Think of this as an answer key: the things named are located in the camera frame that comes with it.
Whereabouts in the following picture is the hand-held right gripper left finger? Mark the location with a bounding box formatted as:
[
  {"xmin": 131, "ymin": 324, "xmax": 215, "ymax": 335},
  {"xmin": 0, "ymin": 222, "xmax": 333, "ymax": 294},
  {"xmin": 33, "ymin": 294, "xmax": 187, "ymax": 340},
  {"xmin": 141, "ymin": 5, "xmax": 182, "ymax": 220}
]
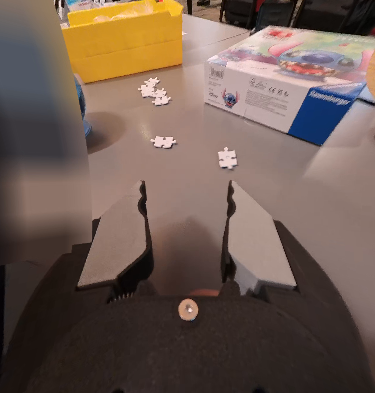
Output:
[{"xmin": 76, "ymin": 180, "xmax": 154, "ymax": 300}]

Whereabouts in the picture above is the white puzzle piece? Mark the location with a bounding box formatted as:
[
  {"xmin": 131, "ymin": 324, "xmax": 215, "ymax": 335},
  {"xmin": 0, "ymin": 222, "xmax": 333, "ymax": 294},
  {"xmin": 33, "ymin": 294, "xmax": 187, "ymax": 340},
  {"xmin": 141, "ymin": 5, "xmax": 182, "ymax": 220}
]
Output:
[
  {"xmin": 218, "ymin": 147, "xmax": 238, "ymax": 170},
  {"xmin": 150, "ymin": 135, "xmax": 177, "ymax": 149}
]

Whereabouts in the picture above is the clear plastic bag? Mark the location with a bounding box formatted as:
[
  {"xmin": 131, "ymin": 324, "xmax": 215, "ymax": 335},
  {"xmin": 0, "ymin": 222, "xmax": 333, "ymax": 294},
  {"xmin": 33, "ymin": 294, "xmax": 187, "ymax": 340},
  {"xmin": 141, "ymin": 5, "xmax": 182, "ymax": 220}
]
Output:
[{"xmin": 92, "ymin": 0, "xmax": 163, "ymax": 23}]

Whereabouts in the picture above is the printed puzzle box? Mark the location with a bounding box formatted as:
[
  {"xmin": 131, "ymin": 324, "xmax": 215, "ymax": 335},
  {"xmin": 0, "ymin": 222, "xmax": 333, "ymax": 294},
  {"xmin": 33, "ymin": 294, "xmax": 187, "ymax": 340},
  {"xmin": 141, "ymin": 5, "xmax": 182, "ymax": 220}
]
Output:
[{"xmin": 204, "ymin": 25, "xmax": 375, "ymax": 146}]

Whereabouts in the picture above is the blue puzzle ball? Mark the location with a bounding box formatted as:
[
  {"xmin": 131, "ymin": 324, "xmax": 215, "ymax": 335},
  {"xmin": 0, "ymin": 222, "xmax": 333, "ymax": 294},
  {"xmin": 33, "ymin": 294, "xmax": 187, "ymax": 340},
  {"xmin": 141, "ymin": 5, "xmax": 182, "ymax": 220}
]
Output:
[{"xmin": 73, "ymin": 75, "xmax": 92, "ymax": 138}]

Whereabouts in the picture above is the black office chair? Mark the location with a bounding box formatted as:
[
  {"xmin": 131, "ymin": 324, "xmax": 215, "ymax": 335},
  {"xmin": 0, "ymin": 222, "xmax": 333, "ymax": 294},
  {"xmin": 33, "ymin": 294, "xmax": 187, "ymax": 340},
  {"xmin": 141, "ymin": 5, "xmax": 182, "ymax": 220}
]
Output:
[
  {"xmin": 220, "ymin": 0, "xmax": 298, "ymax": 29},
  {"xmin": 298, "ymin": 0, "xmax": 375, "ymax": 35}
]

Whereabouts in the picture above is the yellow plastic bin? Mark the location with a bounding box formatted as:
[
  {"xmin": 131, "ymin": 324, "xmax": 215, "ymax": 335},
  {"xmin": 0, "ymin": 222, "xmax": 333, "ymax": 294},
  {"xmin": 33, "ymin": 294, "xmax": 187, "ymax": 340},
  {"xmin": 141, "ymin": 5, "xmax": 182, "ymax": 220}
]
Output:
[{"xmin": 61, "ymin": 0, "xmax": 184, "ymax": 84}]

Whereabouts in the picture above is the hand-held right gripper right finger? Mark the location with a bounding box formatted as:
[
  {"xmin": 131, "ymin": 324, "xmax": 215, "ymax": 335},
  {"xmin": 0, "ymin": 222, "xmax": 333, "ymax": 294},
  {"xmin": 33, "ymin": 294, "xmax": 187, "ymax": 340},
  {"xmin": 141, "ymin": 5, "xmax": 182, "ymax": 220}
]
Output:
[{"xmin": 221, "ymin": 180, "xmax": 297, "ymax": 296}]

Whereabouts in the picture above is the pile of white puzzle pieces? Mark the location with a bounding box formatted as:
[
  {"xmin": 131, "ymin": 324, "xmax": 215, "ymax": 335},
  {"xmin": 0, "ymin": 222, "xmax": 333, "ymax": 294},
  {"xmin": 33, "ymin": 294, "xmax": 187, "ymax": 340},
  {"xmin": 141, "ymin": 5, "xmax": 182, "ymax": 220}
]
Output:
[{"xmin": 138, "ymin": 77, "xmax": 172, "ymax": 107}]

